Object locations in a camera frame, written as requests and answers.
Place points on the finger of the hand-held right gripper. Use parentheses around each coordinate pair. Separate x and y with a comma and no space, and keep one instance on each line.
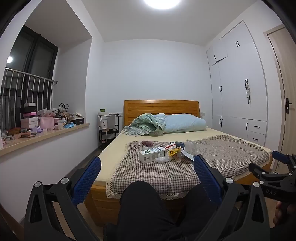
(279,157)
(257,169)

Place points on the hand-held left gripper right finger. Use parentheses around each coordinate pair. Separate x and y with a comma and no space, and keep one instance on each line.
(205,178)

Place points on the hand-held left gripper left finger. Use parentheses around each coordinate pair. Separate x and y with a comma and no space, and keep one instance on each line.
(89,178)

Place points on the clear plastic bag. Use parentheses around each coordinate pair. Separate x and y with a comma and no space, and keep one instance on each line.
(190,147)

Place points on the yellow snack packet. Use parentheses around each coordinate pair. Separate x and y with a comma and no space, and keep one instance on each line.
(174,153)

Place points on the red white snack packet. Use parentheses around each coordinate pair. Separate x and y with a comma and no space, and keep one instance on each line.
(170,146)

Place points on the white green milk carton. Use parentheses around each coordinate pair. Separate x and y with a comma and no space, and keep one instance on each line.
(152,154)

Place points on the person's right hand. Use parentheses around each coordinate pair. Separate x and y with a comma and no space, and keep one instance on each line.
(280,212)

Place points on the brown checkered blanket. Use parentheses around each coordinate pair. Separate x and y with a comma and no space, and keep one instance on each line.
(185,172)

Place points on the person's right leg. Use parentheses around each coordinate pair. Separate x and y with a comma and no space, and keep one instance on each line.
(198,209)

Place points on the wooden bed with yellow sheet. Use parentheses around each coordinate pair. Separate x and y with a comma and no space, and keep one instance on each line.
(115,148)

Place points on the black rolling cart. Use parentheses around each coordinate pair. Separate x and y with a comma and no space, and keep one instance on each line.
(108,136)

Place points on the crumpled white tissue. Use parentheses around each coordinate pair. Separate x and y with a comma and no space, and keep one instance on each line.
(161,160)

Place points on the wooden windowsill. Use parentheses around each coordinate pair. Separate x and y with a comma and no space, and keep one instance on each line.
(57,134)

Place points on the blue plastic bag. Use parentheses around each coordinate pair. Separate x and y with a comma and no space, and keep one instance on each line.
(69,125)

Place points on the black flat box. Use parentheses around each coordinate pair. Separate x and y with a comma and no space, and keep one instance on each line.
(78,121)

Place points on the white box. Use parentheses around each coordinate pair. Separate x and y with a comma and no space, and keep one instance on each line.
(108,122)

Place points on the light blue pillow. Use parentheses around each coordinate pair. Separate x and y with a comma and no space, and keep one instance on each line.
(182,124)

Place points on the person's black-trousered knee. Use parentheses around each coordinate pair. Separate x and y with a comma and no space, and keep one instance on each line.
(141,208)

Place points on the maroon cloth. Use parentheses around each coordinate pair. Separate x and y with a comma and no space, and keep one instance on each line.
(147,143)

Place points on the pink gift bag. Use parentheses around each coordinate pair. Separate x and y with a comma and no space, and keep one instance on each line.
(47,122)

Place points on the purple cloth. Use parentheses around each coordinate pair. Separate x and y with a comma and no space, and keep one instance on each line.
(37,129)

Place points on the hanging wardrobe ornament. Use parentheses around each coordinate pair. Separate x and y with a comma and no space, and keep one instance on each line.
(248,90)

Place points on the green floral quilt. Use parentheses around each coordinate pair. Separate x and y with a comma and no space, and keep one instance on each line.
(148,124)

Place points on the beige door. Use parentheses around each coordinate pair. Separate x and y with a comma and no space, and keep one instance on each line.
(283,76)

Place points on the stack of pink white boxes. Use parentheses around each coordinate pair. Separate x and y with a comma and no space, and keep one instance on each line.
(29,118)

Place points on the white built-in wardrobe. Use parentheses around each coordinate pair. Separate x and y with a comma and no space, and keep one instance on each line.
(235,81)

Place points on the brown plush toy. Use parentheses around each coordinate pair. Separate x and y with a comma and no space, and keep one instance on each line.
(14,131)

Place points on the metal window railing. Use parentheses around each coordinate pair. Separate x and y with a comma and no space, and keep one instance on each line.
(30,76)

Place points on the dark window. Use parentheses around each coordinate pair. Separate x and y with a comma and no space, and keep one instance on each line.
(34,55)

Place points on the round ceiling lamp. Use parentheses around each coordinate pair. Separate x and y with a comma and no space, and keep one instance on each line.
(161,3)

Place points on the white wall socket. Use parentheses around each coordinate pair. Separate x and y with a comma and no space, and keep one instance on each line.
(203,115)

